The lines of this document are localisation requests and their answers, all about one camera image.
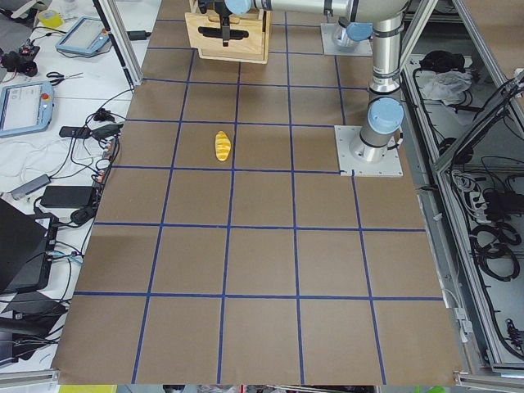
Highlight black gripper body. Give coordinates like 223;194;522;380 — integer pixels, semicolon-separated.
215;0;232;19

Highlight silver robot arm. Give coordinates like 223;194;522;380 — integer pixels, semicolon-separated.
332;17;373;47
213;1;408;163

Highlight wooden drawer cabinet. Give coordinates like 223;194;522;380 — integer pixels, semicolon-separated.
185;1;271;64

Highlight toy bread loaf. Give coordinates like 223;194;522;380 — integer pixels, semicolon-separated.
215;130;232;162

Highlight far teach pendant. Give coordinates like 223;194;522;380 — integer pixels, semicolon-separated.
55;16;110;57

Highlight teach pendant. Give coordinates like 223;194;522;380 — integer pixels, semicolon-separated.
55;16;110;57
1;81;54;138

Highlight yellow tape roll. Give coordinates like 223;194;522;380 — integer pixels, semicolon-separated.
38;9;63;29

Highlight black cloth bundle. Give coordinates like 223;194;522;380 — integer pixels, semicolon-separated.
419;51;465;73

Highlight near teach pendant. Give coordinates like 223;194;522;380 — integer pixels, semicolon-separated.
1;81;54;138

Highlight white crumpled cloth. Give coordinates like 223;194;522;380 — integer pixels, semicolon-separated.
421;71;472;105

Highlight black power adapter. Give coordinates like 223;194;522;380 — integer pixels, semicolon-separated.
40;186;93;208

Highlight black laptop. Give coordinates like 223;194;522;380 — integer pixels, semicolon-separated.
1;200;58;294

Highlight aluminium frame post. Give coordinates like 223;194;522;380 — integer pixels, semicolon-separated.
93;0;143;89

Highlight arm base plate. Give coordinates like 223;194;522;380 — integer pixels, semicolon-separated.
334;125;404;178
321;22;373;57

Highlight black handled scissors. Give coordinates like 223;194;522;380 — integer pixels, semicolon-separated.
46;71;84;86

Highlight coiled black cables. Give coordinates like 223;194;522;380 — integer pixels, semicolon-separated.
468;223;520;283

